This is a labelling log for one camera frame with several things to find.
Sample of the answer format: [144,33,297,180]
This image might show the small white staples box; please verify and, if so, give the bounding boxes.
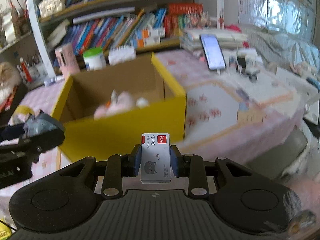
[141,133,171,184]

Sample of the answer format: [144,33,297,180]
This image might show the pink pig plush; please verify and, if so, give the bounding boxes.
[94,90,136,119]

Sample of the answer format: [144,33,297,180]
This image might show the yellow tape roll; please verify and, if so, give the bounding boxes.
[11,105,35,124]

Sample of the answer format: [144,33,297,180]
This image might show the red paper stack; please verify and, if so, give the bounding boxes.
[0,86,17,113]

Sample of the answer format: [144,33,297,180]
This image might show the orange white fluffy cat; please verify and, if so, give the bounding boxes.
[0,62,22,104]

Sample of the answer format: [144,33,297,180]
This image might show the pink checked tablecloth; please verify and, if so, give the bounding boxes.
[0,49,320,230]

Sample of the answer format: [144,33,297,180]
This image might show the white pen holder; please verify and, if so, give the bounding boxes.
[17,63,48,89]

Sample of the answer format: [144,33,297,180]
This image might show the small spray bottle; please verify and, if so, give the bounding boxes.
[44,75,65,87]

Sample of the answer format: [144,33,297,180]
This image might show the yellow cardboard box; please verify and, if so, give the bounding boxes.
[52,54,186,162]

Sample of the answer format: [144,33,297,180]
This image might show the pink humidifier cylinder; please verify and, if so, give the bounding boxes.
[55,43,80,80]

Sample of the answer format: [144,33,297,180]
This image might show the white jar green lid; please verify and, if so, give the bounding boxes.
[83,47,107,70]

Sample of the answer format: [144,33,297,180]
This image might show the smartphone with lit screen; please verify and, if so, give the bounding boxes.
[200,34,226,71]

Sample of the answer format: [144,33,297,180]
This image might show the white quilted pouch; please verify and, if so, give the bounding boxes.
[108,46,136,66]

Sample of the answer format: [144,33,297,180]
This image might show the cream quilted handbag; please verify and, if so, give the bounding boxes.
[39,0,66,18]

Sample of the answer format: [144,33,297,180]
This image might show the row of colourful books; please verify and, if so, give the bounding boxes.
[49,8,167,55]

